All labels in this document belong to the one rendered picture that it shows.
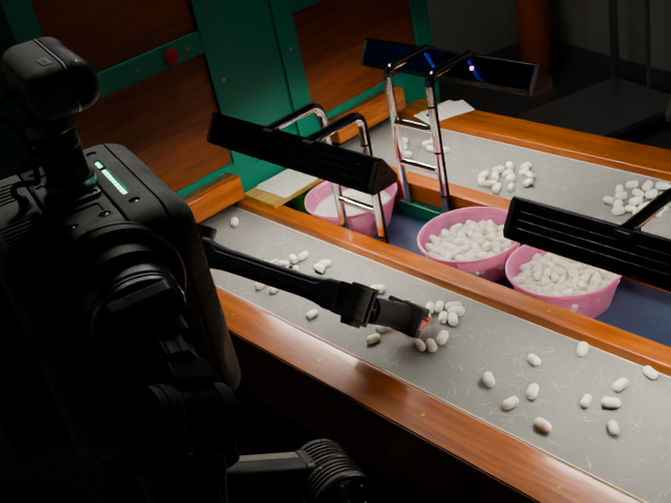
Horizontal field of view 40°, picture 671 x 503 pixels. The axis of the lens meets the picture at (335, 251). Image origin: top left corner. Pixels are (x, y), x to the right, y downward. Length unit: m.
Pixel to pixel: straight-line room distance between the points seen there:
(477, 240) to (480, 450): 0.77
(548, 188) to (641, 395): 0.87
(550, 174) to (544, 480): 1.17
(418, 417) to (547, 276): 0.55
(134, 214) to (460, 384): 0.92
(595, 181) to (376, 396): 1.00
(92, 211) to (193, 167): 1.43
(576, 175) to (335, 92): 0.81
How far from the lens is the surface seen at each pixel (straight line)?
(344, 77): 2.95
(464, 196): 2.51
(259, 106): 2.75
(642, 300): 2.21
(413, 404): 1.83
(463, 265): 2.23
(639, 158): 2.62
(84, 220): 1.22
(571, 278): 2.17
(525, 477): 1.66
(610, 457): 1.73
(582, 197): 2.50
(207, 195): 2.61
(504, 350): 1.97
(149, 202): 1.20
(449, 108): 3.06
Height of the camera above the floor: 1.94
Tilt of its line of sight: 30 degrees down
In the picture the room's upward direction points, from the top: 12 degrees counter-clockwise
